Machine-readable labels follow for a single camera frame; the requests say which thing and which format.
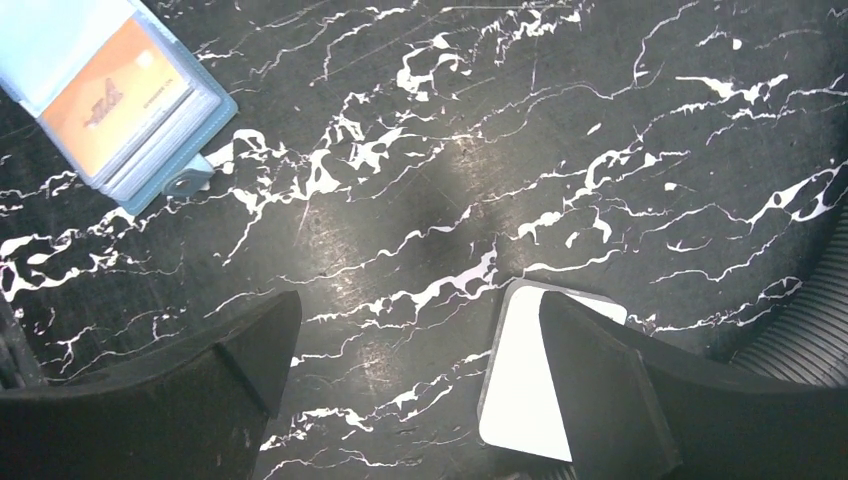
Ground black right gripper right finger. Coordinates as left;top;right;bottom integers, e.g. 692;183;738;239
538;291;847;479

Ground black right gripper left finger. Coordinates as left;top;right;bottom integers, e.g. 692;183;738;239
1;291;302;479

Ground light blue card holder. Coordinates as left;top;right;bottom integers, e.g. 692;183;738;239
1;1;237;214

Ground orange VIP credit card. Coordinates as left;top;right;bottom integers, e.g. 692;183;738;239
41;16;193;182

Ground white rectangular box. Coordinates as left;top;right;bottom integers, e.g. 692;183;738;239
477;279;628;462

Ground black corrugated hose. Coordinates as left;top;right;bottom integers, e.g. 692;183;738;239
728;205;848;389

